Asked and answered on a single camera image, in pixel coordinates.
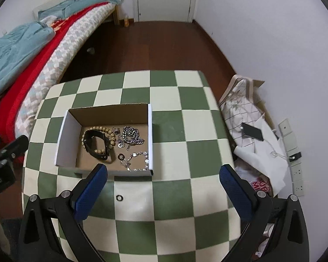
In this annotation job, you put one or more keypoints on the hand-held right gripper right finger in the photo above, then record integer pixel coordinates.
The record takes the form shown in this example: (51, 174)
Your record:
(235, 193)

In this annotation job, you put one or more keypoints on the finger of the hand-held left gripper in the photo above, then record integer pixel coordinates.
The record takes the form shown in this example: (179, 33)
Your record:
(13, 148)

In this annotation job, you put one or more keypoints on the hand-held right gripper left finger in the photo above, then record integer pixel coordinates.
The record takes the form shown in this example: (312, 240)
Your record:
(90, 193)

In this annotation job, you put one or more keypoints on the black wrist band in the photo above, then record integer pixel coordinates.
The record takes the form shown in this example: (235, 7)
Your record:
(91, 142)

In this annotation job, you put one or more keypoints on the white cardboard box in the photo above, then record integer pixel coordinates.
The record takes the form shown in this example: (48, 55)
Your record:
(68, 142)

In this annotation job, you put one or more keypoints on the red print plastic bag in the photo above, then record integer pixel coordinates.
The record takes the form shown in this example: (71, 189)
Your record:
(258, 185)

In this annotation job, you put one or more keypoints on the green checkered tablecloth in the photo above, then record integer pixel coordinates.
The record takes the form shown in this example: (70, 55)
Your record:
(194, 155)

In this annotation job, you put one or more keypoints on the black smartphone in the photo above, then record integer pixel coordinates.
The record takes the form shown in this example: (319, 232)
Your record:
(252, 131)

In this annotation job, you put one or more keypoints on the black charger plug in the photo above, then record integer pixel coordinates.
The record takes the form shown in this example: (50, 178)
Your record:
(295, 156)

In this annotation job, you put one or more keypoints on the white patterned tote bag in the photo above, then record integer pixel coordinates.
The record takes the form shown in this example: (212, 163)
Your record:
(235, 106)

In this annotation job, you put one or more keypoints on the large blue blanket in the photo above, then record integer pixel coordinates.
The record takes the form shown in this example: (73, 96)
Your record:
(13, 51)

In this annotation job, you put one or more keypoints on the brown cardboard piece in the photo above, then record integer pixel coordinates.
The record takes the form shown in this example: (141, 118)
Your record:
(259, 82)

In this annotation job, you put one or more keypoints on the grey slipper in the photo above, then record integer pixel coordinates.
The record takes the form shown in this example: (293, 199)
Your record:
(90, 50)

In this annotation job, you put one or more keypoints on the folded blue quilt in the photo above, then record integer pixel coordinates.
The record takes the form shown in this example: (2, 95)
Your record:
(93, 0)

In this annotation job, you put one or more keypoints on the small plastic bottle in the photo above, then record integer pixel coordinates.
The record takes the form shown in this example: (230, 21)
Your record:
(126, 21)

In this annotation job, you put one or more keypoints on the white wall socket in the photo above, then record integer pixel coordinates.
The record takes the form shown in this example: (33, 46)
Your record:
(296, 172)
(298, 187)

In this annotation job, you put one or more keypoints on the blank white wall plate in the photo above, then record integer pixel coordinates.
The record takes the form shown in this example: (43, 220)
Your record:
(290, 142)

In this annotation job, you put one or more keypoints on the wooden bed frame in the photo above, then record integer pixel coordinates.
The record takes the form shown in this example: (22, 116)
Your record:
(116, 16)

